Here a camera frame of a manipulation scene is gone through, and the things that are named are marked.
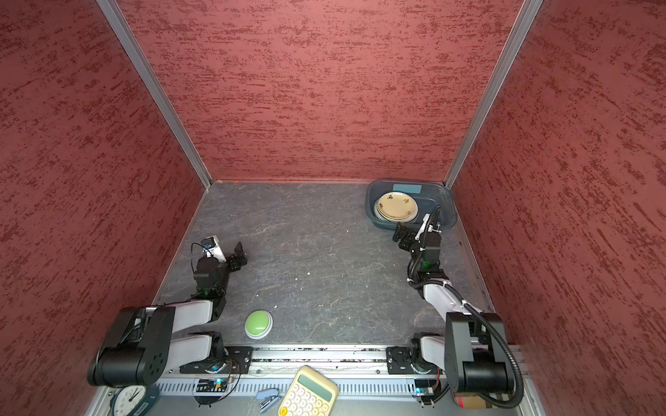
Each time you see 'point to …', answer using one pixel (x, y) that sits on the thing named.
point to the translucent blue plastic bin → (434, 192)
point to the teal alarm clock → (133, 399)
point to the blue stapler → (268, 399)
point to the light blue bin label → (408, 188)
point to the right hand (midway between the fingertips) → (406, 230)
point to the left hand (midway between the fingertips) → (230, 249)
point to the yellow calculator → (310, 393)
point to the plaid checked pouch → (471, 400)
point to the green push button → (258, 324)
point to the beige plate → (395, 206)
